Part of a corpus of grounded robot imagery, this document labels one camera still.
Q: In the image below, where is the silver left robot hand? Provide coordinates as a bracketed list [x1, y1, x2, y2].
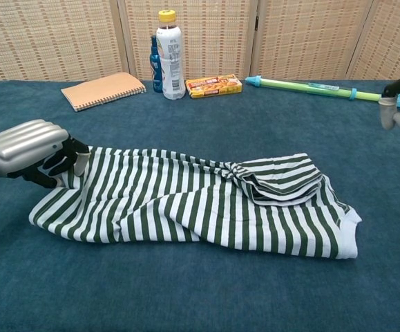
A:
[0, 119, 92, 190]

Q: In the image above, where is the green white striped T-shirt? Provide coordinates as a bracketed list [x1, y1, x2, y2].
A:
[28, 145, 363, 261]

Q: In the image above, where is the woven folding screen panel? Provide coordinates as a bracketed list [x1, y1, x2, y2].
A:
[253, 0, 377, 81]
[118, 0, 261, 81]
[346, 0, 400, 81]
[0, 0, 131, 83]

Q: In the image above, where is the tan spiral notebook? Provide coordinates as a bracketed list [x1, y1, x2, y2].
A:
[60, 71, 147, 113]

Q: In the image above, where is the green blue water gun toy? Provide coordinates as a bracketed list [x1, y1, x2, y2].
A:
[245, 75, 400, 110]

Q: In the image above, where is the small blue bottle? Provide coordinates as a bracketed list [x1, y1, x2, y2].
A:
[149, 35, 164, 93]

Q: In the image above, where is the white bottle yellow cap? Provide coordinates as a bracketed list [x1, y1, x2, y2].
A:
[155, 9, 187, 100]

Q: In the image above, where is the yellow curry box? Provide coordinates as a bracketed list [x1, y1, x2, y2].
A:
[184, 74, 243, 100]

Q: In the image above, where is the blue felt table cover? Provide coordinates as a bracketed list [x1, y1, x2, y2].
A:
[0, 79, 400, 332]

